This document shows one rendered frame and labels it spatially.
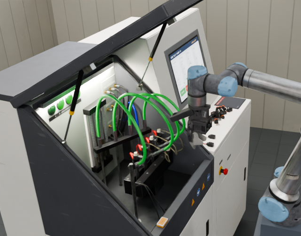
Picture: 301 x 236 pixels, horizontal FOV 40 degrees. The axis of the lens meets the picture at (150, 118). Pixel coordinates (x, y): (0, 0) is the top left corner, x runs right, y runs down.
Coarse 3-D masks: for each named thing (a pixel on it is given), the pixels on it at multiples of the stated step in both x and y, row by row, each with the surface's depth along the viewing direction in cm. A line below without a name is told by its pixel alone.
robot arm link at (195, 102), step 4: (188, 96) 162; (204, 96) 162; (188, 100) 163; (192, 100) 162; (196, 100) 161; (200, 100) 161; (204, 100) 162; (192, 104) 162; (196, 104) 162; (200, 104) 162; (204, 104) 163
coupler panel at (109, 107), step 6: (108, 78) 213; (114, 78) 218; (102, 84) 209; (108, 84) 214; (114, 84) 219; (102, 90) 210; (108, 90) 215; (114, 90) 215; (114, 96) 221; (108, 102) 217; (114, 102) 222; (108, 108) 216; (108, 114) 219; (108, 120) 220; (108, 126) 221; (108, 132) 222
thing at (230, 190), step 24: (192, 24) 250; (144, 48) 208; (168, 72) 222; (168, 96) 221; (216, 96) 275; (240, 120) 252; (240, 144) 262; (216, 168) 223; (240, 168) 272; (216, 192) 231; (240, 192) 283; (216, 216) 239; (240, 216) 297
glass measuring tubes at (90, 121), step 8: (96, 104) 201; (104, 104) 207; (88, 112) 197; (104, 112) 209; (88, 120) 202; (104, 120) 211; (88, 128) 203; (96, 128) 206; (104, 128) 213; (88, 136) 204; (96, 136) 208; (104, 136) 215; (88, 144) 207; (96, 144) 211; (104, 152) 216; (96, 160) 211; (104, 160) 218; (96, 168) 211
